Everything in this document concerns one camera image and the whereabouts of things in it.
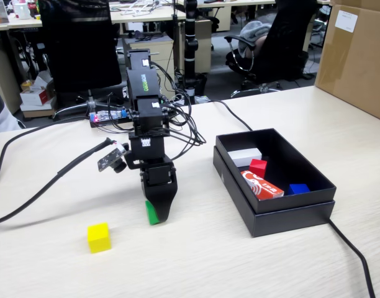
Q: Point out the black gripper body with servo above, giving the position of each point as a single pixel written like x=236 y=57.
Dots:
x=159 y=175

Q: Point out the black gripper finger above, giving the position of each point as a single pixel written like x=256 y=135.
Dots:
x=162 y=201

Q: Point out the green wooden cube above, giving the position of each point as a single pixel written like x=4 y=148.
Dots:
x=151 y=215

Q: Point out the yellow wooden cube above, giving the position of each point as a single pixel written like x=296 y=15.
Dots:
x=99 y=239

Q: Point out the red wooden cube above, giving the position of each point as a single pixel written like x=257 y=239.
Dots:
x=258 y=167

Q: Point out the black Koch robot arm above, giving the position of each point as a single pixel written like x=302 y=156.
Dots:
x=143 y=87

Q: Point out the flat brown cardboard box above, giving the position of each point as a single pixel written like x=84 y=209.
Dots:
x=38 y=111

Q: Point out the black box lid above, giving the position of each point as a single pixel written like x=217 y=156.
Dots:
x=301 y=217

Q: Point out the small white red box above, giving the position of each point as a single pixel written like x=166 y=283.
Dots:
x=34 y=97

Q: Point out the large brown cardboard box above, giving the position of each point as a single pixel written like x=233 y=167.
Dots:
x=357 y=62

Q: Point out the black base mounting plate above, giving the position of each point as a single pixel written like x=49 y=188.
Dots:
x=100 y=124

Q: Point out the blue control circuit board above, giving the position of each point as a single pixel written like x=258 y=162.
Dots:
x=109 y=115

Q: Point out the orange red printed carton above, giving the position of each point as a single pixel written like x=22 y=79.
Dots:
x=261 y=186

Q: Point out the white drawer cabinet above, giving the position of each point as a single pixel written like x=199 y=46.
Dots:
x=166 y=56

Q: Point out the black segmented pole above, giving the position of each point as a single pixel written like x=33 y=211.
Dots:
x=190 y=46

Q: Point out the blue wooden cube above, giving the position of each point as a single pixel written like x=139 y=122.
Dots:
x=298 y=189

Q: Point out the tan desk side cabinet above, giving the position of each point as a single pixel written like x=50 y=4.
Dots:
x=204 y=40

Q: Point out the black mesh office chair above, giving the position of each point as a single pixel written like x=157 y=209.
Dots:
x=81 y=46

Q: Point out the white office desk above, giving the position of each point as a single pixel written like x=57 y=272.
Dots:
x=239 y=3
x=131 y=18

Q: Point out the grey garment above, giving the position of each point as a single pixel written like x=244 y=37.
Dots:
x=253 y=31

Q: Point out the black chair with chrome arms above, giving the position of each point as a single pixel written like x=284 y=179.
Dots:
x=286 y=46

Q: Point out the cola bottle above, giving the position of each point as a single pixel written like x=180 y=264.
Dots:
x=33 y=7

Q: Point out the standing photo card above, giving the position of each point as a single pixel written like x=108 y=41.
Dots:
x=0 y=12

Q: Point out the small wrist camera board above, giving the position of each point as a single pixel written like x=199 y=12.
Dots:
x=110 y=158

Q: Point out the beige drawer pedestal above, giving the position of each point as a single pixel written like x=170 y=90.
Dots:
x=3 y=77

